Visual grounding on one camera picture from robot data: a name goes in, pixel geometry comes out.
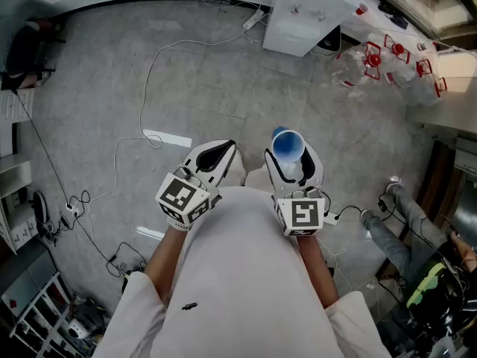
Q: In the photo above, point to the white water dispenser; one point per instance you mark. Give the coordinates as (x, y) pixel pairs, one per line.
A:
(302, 17)

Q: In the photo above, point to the person's right forearm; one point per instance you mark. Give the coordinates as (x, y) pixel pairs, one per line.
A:
(316, 270)

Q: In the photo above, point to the green and black backpack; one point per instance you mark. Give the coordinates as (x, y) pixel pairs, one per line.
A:
(425, 282)

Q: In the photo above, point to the dark red round object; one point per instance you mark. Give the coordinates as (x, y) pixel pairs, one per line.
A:
(361, 9)

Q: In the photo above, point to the person's left forearm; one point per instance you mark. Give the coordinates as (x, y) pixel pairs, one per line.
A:
(165, 263)

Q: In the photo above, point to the white metal rack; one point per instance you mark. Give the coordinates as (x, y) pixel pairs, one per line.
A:
(41, 308)

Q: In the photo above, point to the person's white trousers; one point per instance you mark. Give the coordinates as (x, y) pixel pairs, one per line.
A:
(257, 177)

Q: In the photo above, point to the blue cup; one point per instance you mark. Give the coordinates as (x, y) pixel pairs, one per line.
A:
(287, 145)

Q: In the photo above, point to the person's white shirt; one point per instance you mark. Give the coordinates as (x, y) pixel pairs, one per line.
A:
(242, 274)

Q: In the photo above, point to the black and white appliance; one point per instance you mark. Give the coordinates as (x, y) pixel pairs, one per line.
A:
(329, 43)

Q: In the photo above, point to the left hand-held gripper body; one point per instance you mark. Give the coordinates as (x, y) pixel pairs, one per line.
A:
(175, 196)

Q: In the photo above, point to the white power strip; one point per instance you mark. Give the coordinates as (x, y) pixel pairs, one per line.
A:
(331, 218)
(73, 208)

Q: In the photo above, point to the white drawer unit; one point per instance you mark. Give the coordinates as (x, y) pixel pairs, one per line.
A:
(15, 104)

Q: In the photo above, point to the white shelf unit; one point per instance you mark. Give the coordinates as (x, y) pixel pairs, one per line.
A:
(15, 200)

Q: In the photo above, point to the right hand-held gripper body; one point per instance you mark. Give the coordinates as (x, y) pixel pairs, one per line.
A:
(303, 215)

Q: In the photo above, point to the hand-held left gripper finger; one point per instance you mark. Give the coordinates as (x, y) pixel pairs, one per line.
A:
(192, 159)
(227, 166)

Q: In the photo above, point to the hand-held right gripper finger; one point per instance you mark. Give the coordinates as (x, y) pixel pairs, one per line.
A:
(275, 177)
(317, 170)

